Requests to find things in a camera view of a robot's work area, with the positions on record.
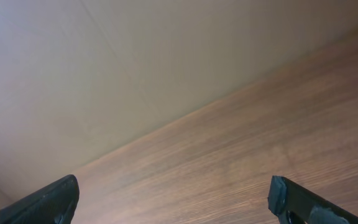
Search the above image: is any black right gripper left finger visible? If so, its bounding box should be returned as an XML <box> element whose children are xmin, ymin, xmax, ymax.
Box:
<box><xmin>0</xmin><ymin>174</ymin><xmax>80</xmax><ymax>224</ymax></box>

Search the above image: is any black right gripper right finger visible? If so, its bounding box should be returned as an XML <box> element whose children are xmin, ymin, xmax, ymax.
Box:
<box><xmin>268</xmin><ymin>175</ymin><xmax>358</xmax><ymax>224</ymax></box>

